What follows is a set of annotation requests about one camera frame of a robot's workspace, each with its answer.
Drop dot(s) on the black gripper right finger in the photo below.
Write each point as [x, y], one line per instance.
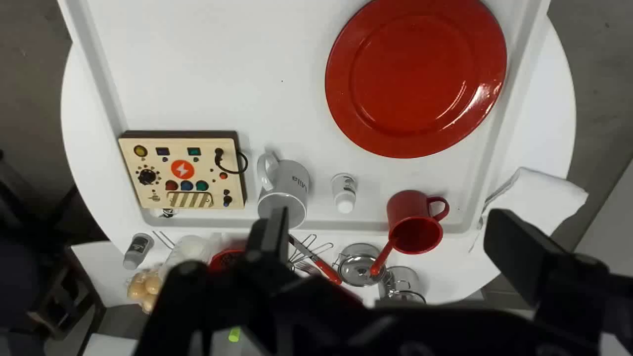
[546, 263]

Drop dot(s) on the small white bottle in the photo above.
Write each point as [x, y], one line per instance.
[344, 190]

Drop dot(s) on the small metal cup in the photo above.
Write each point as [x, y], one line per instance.
[356, 263]

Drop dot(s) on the red round plate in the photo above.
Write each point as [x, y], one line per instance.
[415, 71]

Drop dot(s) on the cluster of beige eggs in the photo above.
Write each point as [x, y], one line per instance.
[144, 287]

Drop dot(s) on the shiny steel pot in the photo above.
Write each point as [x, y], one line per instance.
[401, 283]

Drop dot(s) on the small grey shaker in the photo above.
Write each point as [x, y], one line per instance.
[136, 249]

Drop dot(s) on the red bowl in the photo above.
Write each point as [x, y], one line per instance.
[223, 257]

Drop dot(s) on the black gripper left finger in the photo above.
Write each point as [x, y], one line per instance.
[269, 237]

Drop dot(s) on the wooden button switch board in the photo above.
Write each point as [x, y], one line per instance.
[130, 178]

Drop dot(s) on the red mug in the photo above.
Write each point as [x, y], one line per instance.
[411, 210]

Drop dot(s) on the white mug with logo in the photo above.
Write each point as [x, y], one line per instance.
[289, 180]

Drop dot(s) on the white folded cloth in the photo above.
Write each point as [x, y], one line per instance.
[540, 194]

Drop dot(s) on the large white plastic tray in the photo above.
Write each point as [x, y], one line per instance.
[229, 79]

